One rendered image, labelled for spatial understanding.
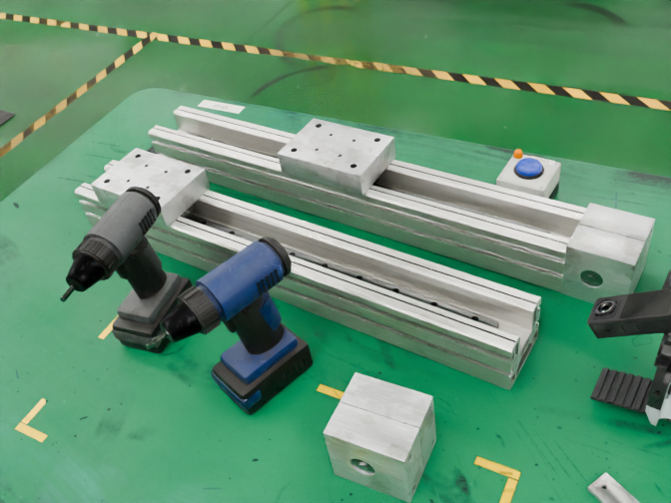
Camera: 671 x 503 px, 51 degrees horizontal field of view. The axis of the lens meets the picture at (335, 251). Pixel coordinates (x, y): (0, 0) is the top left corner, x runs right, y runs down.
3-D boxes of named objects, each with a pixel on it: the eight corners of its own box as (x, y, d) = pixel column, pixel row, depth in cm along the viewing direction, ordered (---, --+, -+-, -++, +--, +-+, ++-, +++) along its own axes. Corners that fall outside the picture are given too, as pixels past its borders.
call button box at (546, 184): (558, 191, 118) (561, 161, 114) (537, 227, 112) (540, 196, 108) (513, 180, 122) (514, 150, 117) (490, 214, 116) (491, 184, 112)
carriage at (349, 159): (397, 170, 119) (394, 136, 114) (364, 209, 112) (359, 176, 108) (319, 149, 126) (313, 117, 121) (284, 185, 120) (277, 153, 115)
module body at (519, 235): (583, 250, 107) (589, 208, 102) (560, 293, 102) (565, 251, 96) (194, 140, 145) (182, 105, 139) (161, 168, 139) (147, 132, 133)
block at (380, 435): (442, 424, 89) (440, 379, 83) (410, 503, 82) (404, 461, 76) (370, 400, 93) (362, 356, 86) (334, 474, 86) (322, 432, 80)
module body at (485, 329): (537, 337, 97) (541, 295, 91) (509, 391, 91) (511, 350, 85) (130, 195, 134) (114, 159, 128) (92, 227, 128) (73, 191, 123)
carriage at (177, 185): (215, 200, 120) (205, 168, 115) (173, 241, 113) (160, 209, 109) (148, 178, 127) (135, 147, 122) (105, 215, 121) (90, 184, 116)
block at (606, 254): (649, 256, 105) (660, 208, 98) (624, 313, 98) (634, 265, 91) (588, 240, 109) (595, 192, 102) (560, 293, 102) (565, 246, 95)
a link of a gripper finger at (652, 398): (657, 418, 77) (677, 358, 73) (643, 413, 78) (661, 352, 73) (666, 392, 81) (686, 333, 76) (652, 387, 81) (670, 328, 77)
